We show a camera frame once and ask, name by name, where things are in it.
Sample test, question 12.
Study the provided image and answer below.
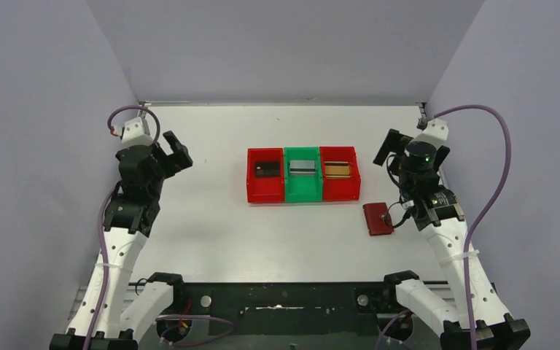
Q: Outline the red leather card holder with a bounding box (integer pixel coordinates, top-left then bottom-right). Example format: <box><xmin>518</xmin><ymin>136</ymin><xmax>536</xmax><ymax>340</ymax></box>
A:
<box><xmin>362</xmin><ymin>202</ymin><xmax>394</xmax><ymax>236</ymax></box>

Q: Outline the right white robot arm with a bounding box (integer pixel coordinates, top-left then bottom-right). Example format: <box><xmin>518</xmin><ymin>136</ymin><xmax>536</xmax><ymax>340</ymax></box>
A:
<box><xmin>374</xmin><ymin>129</ymin><xmax>531</xmax><ymax>349</ymax></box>

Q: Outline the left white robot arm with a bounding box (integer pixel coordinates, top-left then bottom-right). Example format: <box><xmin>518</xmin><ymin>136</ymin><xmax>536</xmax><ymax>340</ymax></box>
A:
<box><xmin>50</xmin><ymin>131</ymin><xmax>193</xmax><ymax>349</ymax></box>

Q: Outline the gold credit card in bin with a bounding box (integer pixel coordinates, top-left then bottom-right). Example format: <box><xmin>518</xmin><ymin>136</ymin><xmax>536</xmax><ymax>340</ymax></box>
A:
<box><xmin>323</xmin><ymin>161</ymin><xmax>351</xmax><ymax>179</ymax></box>

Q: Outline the black credit card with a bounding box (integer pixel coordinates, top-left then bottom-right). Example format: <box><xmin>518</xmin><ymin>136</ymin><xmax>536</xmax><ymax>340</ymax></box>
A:
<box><xmin>254</xmin><ymin>161</ymin><xmax>281</xmax><ymax>178</ymax></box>

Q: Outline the silver credit card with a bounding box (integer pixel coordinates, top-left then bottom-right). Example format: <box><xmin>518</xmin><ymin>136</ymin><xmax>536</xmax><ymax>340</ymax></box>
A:
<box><xmin>289</xmin><ymin>160</ymin><xmax>316</xmax><ymax>176</ymax></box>

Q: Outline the right red bin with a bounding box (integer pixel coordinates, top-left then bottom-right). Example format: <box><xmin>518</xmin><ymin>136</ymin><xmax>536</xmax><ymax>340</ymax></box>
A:
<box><xmin>319</xmin><ymin>147</ymin><xmax>361</xmax><ymax>202</ymax></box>

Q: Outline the red bin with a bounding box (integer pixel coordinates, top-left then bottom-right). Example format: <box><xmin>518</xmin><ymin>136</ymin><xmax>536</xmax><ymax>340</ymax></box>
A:
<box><xmin>246</xmin><ymin>148</ymin><xmax>285</xmax><ymax>204</ymax></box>
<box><xmin>319</xmin><ymin>147</ymin><xmax>361</xmax><ymax>202</ymax></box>

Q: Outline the left red bin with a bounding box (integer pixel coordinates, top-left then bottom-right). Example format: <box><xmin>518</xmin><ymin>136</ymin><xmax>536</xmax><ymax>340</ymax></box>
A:
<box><xmin>246</xmin><ymin>148</ymin><xmax>285</xmax><ymax>204</ymax></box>

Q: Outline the green middle bin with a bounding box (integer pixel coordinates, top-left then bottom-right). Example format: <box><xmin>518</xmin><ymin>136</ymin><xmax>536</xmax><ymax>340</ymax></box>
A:
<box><xmin>284</xmin><ymin>147</ymin><xmax>323</xmax><ymax>203</ymax></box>

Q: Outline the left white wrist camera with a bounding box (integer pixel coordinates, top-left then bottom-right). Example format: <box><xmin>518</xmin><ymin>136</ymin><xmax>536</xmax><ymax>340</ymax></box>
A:
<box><xmin>120</xmin><ymin>117</ymin><xmax>153</xmax><ymax>148</ymax></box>

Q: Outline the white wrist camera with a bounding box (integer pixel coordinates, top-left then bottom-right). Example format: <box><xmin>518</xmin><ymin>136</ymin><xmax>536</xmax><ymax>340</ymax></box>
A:
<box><xmin>415</xmin><ymin>118</ymin><xmax>449</xmax><ymax>147</ymax></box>
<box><xmin>120</xmin><ymin>117</ymin><xmax>153</xmax><ymax>148</ymax></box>

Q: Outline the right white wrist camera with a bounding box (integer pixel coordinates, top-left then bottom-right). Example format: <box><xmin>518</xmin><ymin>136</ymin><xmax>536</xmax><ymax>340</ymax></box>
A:
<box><xmin>415</xmin><ymin>118</ymin><xmax>449</xmax><ymax>147</ymax></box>

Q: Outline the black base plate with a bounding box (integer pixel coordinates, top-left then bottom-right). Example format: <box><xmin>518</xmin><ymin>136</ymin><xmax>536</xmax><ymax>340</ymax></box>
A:
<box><xmin>135</xmin><ymin>281</ymin><xmax>435</xmax><ymax>339</ymax></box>

